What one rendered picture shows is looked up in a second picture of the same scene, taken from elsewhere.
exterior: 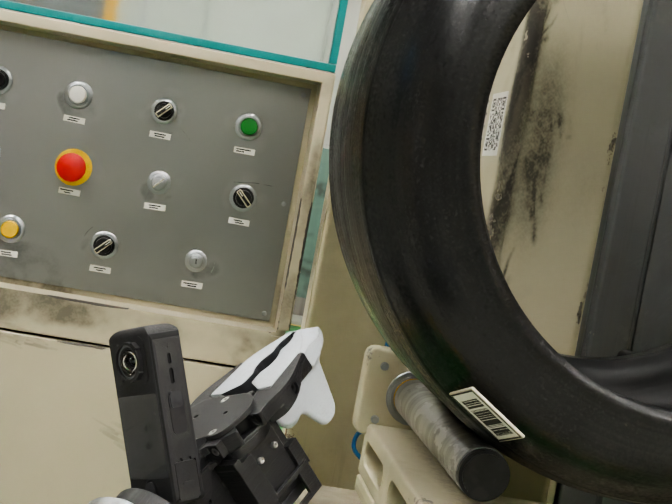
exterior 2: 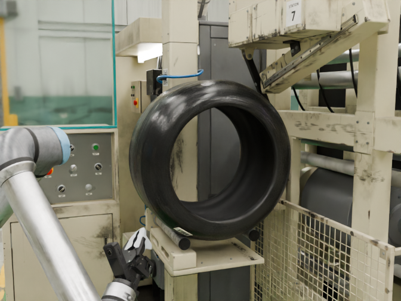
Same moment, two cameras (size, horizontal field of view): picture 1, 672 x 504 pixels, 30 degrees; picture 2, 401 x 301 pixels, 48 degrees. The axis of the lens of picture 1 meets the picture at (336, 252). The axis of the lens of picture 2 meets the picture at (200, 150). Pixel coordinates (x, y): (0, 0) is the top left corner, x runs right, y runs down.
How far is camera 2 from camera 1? 0.60 m
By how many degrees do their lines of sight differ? 13
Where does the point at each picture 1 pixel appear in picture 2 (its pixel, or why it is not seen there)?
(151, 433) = (117, 266)
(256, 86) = (95, 135)
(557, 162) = (184, 151)
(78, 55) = not seen: hidden behind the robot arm
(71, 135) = not seen: hidden behind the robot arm
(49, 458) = not seen: hidden behind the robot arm
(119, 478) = (80, 251)
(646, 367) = (215, 200)
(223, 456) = (133, 266)
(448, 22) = (157, 148)
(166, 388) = (119, 256)
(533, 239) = (181, 172)
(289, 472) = (146, 263)
